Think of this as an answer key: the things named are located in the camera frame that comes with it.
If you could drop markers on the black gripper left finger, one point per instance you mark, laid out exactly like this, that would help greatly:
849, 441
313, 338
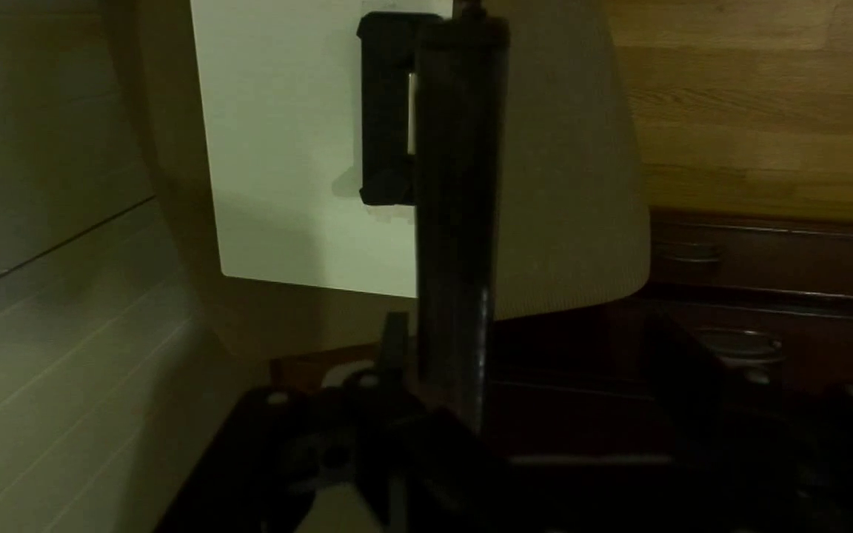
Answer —
297, 446

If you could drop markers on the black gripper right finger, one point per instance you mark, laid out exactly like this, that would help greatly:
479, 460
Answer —
793, 462

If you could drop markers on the oval brass drawer pull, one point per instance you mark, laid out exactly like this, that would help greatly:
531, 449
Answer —
742, 343
695, 258

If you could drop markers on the dark wooden slant-front desk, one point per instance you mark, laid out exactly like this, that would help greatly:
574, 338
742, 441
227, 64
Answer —
793, 266

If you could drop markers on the black rectangular clip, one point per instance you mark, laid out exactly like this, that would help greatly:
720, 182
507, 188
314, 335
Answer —
384, 120

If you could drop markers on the dark wooden cushioned chair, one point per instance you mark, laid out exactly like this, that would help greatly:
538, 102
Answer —
565, 149

